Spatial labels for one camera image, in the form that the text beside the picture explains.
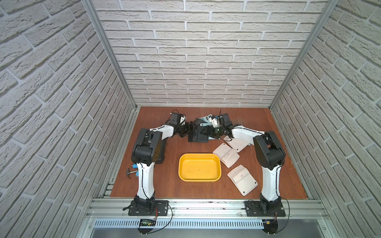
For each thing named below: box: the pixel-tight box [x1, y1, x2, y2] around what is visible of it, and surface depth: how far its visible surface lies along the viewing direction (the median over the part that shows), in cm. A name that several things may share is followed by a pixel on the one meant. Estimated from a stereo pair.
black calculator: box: [188, 118, 209, 143], surface depth 99 cm
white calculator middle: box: [212, 142, 240, 169], surface depth 93 cm
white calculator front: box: [227, 164, 259, 197], surface depth 83 cm
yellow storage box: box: [178, 153, 222, 183], surface depth 87 cm
